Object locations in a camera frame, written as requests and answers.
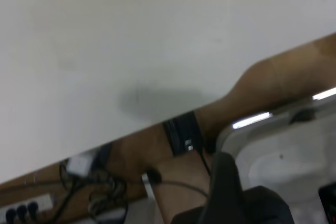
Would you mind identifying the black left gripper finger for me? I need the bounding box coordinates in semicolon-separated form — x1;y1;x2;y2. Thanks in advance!
198;152;244;224

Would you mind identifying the black rounded housing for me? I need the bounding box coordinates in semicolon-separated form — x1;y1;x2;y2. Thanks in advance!
170;185;296;224

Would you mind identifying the black power adapter brick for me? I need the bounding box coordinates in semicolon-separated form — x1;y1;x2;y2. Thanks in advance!
162;111;205;157

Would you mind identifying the black device with red light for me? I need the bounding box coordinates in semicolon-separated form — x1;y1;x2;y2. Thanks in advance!
318;184;336;224

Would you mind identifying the white power adapter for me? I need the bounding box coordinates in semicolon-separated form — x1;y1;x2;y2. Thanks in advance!
66;153;97;176

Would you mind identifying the white power strip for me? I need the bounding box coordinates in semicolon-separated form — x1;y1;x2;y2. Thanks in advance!
0;193;56;223

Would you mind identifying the thin grey cable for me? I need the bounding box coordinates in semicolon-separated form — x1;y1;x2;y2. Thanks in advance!
156;179;210;198

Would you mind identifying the white moulded base plate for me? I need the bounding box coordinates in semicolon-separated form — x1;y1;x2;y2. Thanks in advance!
216;87;336;224

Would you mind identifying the silver metal bracket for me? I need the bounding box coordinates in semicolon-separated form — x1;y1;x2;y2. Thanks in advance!
141;173;156;200

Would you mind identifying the tangled black cable bundle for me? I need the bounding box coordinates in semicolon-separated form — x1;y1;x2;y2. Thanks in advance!
59;155;130;224

